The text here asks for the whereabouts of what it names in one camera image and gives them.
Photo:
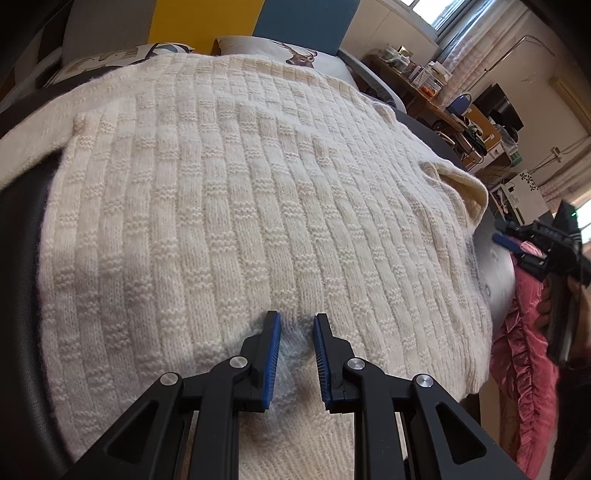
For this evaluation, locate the grey yellow blue sofa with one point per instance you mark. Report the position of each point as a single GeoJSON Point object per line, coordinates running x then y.
{"type": "Point", "coordinates": [203, 18]}

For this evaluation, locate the window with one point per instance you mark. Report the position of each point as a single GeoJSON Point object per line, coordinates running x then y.
{"type": "Point", "coordinates": [429, 11]}

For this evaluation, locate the person's right hand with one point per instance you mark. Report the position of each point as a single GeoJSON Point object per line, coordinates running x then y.
{"type": "Point", "coordinates": [545, 314]}

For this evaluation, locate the black monitor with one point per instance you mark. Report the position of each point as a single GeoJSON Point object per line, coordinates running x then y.
{"type": "Point", "coordinates": [498, 107]}

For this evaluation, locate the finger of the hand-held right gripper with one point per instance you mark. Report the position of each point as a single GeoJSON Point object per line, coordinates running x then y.
{"type": "Point", "coordinates": [505, 241]}
{"type": "Point", "coordinates": [531, 266]}

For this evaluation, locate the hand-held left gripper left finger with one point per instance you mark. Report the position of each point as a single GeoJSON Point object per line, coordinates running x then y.
{"type": "Point", "coordinates": [271, 350]}

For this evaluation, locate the black white printed pillow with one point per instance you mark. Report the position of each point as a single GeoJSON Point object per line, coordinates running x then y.
{"type": "Point", "coordinates": [92, 62]}

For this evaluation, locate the black leather table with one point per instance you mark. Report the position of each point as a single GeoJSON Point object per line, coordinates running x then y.
{"type": "Point", "coordinates": [23, 286]}

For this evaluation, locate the wooden desk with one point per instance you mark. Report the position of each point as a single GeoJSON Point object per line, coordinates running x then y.
{"type": "Point", "coordinates": [422, 104]}

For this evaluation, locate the patterned beige curtain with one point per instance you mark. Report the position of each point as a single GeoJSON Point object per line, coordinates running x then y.
{"type": "Point", "coordinates": [480, 50]}

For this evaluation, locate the white leaf print cabinet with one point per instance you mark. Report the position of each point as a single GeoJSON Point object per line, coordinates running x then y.
{"type": "Point", "coordinates": [528, 194]}

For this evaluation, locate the cream knit sweater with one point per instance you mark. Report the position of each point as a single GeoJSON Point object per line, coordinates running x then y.
{"type": "Point", "coordinates": [240, 194]}

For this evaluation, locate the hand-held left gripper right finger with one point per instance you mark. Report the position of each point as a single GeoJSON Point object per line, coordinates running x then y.
{"type": "Point", "coordinates": [322, 355]}

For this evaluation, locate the blue bag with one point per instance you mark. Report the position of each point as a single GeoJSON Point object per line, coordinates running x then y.
{"type": "Point", "coordinates": [459, 105]}

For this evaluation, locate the pink ruffled cloth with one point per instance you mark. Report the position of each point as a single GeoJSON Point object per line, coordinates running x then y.
{"type": "Point", "coordinates": [517, 350]}

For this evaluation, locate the deer print pillow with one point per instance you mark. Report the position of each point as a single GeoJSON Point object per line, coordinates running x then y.
{"type": "Point", "coordinates": [263, 46]}

